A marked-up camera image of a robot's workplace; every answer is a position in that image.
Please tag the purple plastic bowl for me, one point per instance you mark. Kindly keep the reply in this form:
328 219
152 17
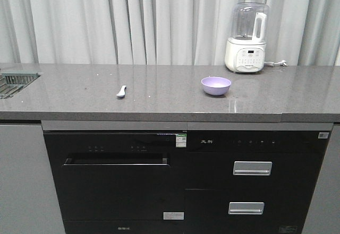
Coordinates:
215 86

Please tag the light blue plastic spoon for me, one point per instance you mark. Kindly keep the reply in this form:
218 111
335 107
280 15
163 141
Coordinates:
121 93

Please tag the white blender with clear jar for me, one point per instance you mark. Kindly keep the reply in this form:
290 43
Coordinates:
245 48

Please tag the black built-in dishwasher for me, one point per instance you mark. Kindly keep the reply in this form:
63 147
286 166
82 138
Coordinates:
118 181

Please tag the black drawer cabinet appliance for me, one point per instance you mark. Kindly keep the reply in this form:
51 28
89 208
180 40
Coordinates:
210 184

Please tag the white pleated curtain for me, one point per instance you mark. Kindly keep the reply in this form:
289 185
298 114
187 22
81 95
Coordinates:
161 32

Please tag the grey sink drain rack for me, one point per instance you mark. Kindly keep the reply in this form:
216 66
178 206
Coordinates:
14 82

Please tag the upper silver drawer handle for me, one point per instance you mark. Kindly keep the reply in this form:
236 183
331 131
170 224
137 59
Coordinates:
252 168

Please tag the silver drawer handle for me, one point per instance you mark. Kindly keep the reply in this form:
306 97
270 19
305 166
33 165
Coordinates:
246 208
252 168

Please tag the lower silver drawer handle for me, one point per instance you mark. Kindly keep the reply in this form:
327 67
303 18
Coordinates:
246 208

